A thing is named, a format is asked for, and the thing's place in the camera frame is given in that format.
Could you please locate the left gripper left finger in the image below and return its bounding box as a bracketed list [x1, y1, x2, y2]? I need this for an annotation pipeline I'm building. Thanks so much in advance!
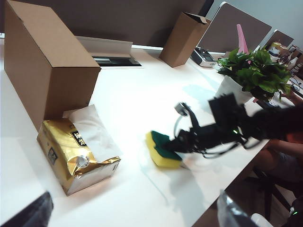
[0, 191, 54, 227]

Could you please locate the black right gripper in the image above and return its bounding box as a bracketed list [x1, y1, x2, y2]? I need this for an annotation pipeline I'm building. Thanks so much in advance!
[163, 93, 247, 154]

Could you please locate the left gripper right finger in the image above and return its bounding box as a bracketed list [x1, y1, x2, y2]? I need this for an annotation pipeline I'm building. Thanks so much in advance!
[217, 189, 261, 227]

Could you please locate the yellow sponge green scouring top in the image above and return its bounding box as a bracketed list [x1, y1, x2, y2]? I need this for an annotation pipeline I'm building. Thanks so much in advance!
[145, 130, 183, 169]

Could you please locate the white AgileX robot base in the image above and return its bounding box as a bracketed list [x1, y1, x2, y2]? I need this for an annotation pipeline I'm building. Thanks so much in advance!
[250, 212, 269, 227]

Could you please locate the black office chair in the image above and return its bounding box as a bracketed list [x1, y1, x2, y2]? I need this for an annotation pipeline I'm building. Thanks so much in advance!
[246, 169, 303, 227]

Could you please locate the white plant pot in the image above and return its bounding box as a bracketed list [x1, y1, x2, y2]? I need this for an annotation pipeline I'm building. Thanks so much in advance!
[214, 75, 254, 106]

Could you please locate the seated person orange shirt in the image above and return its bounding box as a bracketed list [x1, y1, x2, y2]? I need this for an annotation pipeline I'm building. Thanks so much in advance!
[250, 131, 303, 185]

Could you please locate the grey desktop label printer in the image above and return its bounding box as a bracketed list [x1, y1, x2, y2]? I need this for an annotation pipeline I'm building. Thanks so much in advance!
[190, 46, 217, 69]

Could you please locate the white tissue sheet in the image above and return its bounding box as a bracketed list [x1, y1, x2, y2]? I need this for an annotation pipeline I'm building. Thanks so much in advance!
[62, 104, 124, 164]

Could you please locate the green leafy potted plant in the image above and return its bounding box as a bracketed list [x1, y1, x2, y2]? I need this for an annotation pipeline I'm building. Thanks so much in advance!
[216, 46, 293, 102]

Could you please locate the tall narrow cardboard box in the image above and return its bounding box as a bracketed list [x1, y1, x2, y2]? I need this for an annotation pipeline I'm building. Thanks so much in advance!
[158, 11, 212, 69]

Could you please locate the pink flat board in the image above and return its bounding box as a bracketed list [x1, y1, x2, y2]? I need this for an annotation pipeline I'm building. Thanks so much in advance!
[236, 23, 252, 64]

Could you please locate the brown desk partition white edge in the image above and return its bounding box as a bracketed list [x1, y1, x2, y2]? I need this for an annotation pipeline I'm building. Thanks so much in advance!
[260, 29, 295, 52]
[197, 1, 272, 54]

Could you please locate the long brown desk partition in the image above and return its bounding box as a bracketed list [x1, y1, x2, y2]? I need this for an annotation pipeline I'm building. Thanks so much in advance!
[9, 0, 214, 48]

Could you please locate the wide brown cardboard box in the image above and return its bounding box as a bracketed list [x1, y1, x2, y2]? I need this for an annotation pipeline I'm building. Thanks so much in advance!
[3, 0, 102, 132]

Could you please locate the grey camera cable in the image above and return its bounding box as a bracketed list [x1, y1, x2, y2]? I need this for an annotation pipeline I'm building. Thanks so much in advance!
[173, 115, 183, 139]

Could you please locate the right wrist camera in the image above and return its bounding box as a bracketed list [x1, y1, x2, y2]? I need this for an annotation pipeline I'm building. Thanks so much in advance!
[174, 102, 190, 117]

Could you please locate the beige cable tray lid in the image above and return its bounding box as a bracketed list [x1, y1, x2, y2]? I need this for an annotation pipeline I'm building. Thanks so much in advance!
[75, 35, 134, 59]

